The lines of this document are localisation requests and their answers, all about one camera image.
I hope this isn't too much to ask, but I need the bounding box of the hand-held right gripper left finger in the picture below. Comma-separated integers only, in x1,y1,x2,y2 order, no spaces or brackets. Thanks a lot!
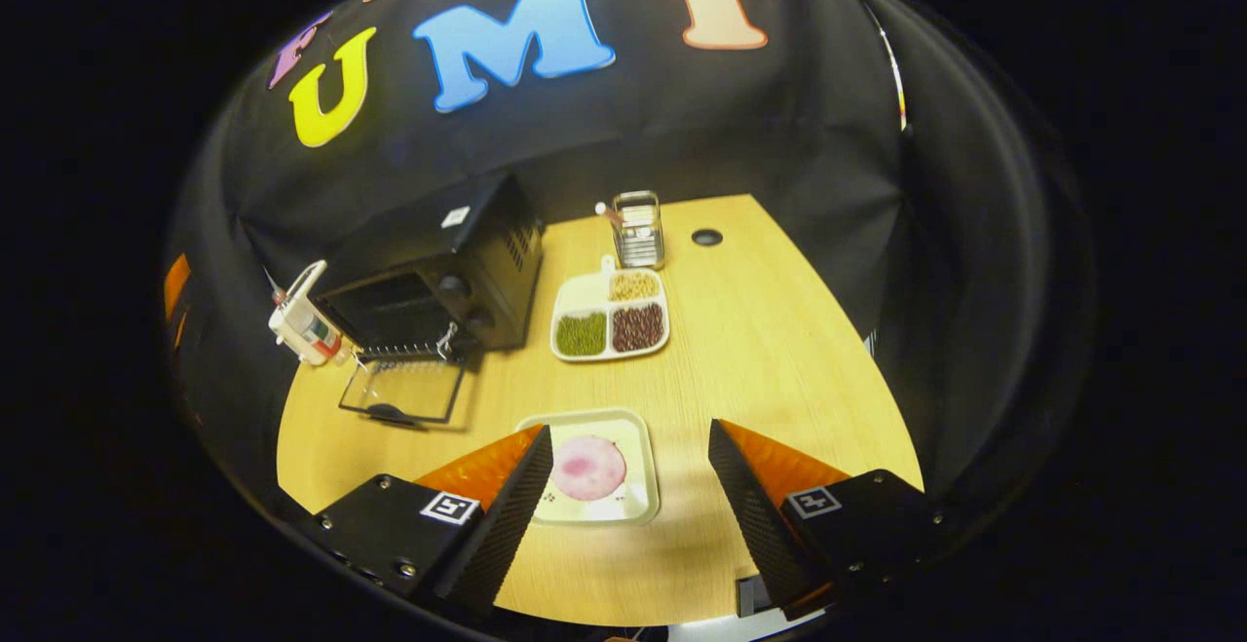
312,423,556,623

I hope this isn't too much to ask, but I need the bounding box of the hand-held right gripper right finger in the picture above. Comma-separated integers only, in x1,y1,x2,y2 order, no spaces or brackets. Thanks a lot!
706,418,961,623

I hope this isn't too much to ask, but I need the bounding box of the pink round food slice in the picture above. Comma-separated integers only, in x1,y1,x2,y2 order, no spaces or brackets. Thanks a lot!
550,434,628,503

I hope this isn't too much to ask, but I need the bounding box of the cream square plate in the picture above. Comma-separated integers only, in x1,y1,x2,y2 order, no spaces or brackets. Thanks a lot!
514,407,661,527

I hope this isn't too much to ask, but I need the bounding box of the black electric oven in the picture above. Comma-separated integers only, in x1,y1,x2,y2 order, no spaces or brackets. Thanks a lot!
312,170,547,429

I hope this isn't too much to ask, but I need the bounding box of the metal oven rack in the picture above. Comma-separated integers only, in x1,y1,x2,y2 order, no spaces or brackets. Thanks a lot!
356,340,459,362

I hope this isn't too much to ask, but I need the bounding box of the white plastic container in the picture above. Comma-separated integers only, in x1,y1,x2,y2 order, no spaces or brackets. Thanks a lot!
268,260,337,367

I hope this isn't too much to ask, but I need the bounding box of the green mung beans pile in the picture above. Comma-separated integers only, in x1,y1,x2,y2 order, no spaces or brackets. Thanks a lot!
555,312,607,358

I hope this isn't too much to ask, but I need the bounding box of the dark red beans pile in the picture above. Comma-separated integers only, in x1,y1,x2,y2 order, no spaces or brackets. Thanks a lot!
612,303,665,353

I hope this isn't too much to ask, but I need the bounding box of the white divided dish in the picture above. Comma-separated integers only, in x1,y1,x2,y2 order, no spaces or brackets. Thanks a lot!
550,254,671,363

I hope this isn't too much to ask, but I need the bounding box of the black backdrop cloth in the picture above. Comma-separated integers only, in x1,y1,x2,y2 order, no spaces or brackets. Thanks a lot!
161,0,1097,526

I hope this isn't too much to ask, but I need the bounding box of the metal wire holder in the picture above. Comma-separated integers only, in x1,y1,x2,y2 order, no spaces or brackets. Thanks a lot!
612,190,666,271

